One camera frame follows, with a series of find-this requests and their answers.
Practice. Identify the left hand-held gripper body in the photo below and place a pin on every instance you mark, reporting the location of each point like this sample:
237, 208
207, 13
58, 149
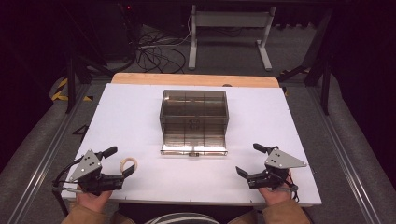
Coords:
88, 166

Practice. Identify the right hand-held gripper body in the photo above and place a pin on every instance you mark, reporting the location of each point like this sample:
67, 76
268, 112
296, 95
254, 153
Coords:
280, 161

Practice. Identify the person's left hand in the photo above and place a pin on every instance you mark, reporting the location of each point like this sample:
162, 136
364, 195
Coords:
93, 200

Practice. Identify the person's right hand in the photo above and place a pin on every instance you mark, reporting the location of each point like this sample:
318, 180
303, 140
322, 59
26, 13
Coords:
275, 196

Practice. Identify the smoky clear drawer box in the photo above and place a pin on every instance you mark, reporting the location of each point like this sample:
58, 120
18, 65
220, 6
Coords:
194, 119

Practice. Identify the person's striped shirt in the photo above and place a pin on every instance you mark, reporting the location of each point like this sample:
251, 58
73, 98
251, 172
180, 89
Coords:
183, 218

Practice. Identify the black metal stand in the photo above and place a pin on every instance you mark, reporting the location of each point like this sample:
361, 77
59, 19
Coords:
325, 84
71, 84

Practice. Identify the yellow black hazard tape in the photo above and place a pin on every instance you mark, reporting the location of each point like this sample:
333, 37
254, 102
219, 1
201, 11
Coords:
59, 90

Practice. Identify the small black bracket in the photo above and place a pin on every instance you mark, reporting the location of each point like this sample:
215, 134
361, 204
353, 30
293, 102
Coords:
81, 129

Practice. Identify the aluminium floor rail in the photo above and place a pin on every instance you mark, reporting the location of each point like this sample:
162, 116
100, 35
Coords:
46, 158
345, 161

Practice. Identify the white metal stand frame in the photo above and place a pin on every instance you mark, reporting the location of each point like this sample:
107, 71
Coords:
230, 20

